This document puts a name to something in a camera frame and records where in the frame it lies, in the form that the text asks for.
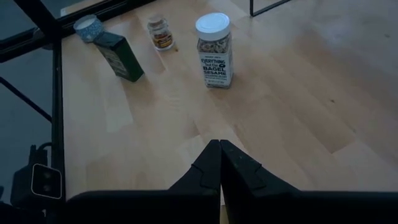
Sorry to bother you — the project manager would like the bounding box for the dark green rectangular tin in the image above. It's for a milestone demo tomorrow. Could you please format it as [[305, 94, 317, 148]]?
[[92, 30, 146, 83]]

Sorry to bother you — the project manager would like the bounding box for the black metal rig frame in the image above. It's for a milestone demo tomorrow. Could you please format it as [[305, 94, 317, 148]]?
[[0, 0, 156, 203]]

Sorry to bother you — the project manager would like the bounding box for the bagel seasoning jar white lid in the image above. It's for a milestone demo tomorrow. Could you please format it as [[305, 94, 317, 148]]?
[[195, 12, 234, 89]]

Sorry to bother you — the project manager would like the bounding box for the small saffron jar cork lid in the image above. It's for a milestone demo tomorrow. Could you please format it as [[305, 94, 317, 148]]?
[[146, 14, 175, 52]]

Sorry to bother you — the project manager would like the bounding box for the wooden shelf black metal frame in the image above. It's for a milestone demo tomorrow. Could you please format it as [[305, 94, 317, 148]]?
[[249, 0, 293, 17]]

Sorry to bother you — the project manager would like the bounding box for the table-level camera box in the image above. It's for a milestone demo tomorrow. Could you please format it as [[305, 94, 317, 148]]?
[[11, 142, 65, 212]]

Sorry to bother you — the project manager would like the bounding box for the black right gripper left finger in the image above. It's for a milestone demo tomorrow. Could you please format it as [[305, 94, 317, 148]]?
[[63, 139, 222, 224]]

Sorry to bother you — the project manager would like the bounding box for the round grey patterned tin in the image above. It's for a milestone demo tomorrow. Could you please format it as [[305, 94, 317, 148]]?
[[73, 14, 105, 44]]

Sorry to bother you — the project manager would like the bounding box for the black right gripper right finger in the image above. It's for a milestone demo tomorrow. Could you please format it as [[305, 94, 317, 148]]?
[[221, 139, 398, 224]]

